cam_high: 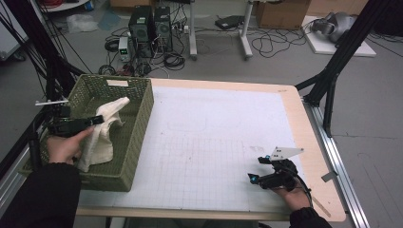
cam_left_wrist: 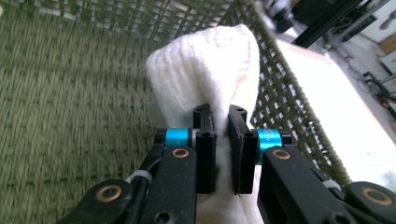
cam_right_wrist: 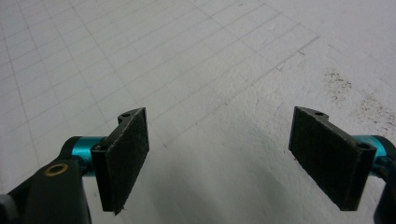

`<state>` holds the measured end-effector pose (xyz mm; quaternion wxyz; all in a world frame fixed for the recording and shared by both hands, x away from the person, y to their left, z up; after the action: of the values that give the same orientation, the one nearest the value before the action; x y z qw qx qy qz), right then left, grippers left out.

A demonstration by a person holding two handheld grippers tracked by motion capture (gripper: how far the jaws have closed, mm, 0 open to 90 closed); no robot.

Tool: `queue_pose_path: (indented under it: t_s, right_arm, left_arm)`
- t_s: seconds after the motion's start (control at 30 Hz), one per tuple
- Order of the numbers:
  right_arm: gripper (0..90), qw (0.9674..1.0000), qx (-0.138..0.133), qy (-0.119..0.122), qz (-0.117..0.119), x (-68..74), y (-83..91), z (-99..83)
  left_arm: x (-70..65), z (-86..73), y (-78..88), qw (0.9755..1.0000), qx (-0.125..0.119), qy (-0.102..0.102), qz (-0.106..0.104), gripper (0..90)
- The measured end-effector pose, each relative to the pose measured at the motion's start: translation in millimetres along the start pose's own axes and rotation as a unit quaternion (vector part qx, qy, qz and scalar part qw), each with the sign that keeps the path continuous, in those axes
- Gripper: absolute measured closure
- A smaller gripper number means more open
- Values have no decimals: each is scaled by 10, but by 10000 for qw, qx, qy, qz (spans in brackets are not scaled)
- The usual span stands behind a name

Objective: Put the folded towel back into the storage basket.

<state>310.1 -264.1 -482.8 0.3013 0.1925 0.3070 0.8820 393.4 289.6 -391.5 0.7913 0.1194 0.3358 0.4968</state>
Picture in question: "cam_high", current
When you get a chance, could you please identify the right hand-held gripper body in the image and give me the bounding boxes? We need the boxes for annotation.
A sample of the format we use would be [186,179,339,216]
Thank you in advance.
[259,146,304,192]

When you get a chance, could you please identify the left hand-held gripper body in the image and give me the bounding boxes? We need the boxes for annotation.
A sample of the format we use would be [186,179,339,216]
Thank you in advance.
[34,99,93,139]

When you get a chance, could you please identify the cream printed cloth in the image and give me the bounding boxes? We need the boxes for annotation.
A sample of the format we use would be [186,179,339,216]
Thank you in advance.
[75,96,131,174]

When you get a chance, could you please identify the green woven basket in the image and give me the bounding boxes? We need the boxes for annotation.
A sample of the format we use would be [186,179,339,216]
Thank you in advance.
[18,74,155,193]

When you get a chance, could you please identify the person's left hand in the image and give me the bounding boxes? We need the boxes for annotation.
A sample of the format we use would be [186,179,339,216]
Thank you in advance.
[47,125,97,165]

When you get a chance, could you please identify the person's right hand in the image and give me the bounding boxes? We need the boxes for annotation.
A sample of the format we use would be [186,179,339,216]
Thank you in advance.
[274,184,314,212]

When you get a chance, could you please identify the thin wooden strip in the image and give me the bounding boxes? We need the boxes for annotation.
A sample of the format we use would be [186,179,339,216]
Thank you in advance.
[312,196,333,219]

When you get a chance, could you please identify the grey tape piece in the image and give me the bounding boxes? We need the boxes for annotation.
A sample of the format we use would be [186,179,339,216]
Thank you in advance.
[320,170,339,183]

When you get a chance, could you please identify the white grid mat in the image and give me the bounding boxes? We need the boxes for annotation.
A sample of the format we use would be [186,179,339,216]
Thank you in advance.
[77,85,317,215]

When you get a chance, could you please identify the grey bench power supply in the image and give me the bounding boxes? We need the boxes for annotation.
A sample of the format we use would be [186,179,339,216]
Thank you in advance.
[118,36,131,63]

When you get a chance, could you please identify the clear plastic bag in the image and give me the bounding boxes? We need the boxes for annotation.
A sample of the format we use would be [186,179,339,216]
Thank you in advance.
[66,12,100,34]

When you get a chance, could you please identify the wide black computer tower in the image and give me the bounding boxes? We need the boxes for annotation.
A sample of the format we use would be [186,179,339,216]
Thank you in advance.
[127,5,156,59]

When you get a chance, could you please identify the teal floor sheet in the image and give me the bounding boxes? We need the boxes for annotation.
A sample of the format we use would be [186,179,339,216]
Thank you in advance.
[97,9,123,31]

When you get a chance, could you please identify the narrow black computer tower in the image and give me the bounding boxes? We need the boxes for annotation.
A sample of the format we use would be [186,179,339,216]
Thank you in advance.
[153,6,174,53]

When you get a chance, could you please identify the white desk leg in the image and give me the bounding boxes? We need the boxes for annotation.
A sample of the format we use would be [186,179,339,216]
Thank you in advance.
[188,0,199,61]
[239,0,255,61]

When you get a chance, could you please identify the white power strip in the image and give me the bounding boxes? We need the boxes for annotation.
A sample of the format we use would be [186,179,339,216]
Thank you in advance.
[172,24,190,36]

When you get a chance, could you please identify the white floor board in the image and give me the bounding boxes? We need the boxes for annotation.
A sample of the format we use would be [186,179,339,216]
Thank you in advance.
[301,15,377,58]

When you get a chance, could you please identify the black flat box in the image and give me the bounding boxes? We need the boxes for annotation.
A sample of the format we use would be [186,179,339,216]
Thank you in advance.
[214,14,245,31]

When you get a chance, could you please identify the brown cardboard box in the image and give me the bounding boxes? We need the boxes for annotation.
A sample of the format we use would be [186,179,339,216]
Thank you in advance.
[256,0,312,30]

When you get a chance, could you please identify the grey rounded device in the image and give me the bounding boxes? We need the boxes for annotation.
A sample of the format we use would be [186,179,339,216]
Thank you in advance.
[310,11,358,44]

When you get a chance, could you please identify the right hand-held gripper cable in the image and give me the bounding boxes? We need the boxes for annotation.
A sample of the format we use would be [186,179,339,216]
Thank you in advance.
[289,169,315,207]

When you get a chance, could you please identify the hand-held gripper cable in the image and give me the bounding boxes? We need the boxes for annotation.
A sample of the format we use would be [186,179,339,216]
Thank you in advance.
[289,169,315,207]
[28,108,51,173]

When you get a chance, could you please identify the left hand-held gripper cable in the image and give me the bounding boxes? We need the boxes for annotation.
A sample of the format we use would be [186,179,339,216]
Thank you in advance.
[28,108,51,173]

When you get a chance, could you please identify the small black cable coil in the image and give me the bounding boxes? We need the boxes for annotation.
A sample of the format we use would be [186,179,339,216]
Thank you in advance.
[98,64,117,76]

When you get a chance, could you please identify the aluminium rail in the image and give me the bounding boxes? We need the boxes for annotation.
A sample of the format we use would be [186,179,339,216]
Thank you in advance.
[303,100,371,228]
[0,124,46,208]

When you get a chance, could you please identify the black metal stand with cables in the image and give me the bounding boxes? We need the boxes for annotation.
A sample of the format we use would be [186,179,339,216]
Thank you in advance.
[0,0,87,179]

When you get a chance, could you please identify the large black cable coil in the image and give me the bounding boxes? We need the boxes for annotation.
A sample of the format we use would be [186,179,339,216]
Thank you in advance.
[163,51,186,71]

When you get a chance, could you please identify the loose black floor cable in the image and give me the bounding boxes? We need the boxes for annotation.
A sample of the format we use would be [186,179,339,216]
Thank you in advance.
[250,27,308,59]

